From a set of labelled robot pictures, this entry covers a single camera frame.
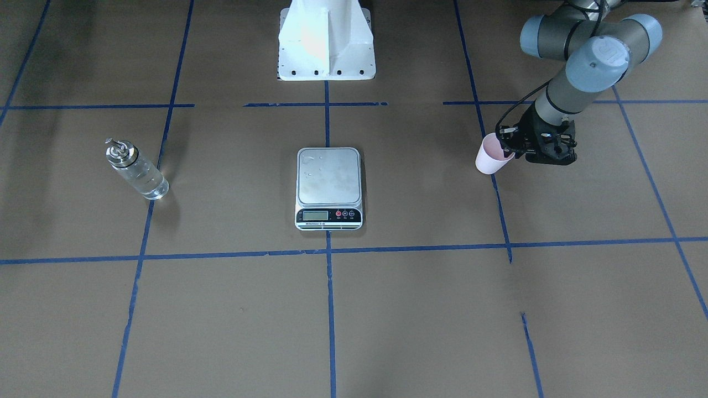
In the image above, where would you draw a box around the digital kitchen scale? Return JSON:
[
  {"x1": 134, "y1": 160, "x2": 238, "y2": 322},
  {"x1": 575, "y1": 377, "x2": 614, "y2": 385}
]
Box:
[{"x1": 294, "y1": 147, "x2": 364, "y2": 231}]

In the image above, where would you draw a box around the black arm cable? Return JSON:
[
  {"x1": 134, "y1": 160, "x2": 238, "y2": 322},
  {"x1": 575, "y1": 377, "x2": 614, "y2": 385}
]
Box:
[{"x1": 494, "y1": 0, "x2": 609, "y2": 145}]

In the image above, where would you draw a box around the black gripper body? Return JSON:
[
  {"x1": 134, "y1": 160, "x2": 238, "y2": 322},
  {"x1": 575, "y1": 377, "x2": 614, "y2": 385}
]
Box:
[{"x1": 506, "y1": 106, "x2": 577, "y2": 166}]

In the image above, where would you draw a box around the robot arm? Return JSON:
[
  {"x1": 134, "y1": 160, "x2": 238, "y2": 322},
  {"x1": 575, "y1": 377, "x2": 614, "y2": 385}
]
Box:
[{"x1": 494, "y1": 1, "x2": 663, "y2": 165}]

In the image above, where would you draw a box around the clear glass sauce bottle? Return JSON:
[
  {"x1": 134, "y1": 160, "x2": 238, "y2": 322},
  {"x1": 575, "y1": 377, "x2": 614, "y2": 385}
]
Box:
[{"x1": 105, "y1": 138, "x2": 169, "y2": 201}]

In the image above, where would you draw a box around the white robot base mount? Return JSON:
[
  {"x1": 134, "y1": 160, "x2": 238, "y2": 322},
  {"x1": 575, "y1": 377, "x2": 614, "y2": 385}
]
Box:
[{"x1": 277, "y1": 1, "x2": 377, "y2": 81}]

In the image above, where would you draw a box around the pink plastic cup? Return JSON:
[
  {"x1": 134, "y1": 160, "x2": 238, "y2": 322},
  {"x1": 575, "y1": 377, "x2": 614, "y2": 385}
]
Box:
[{"x1": 475, "y1": 134, "x2": 515, "y2": 175}]

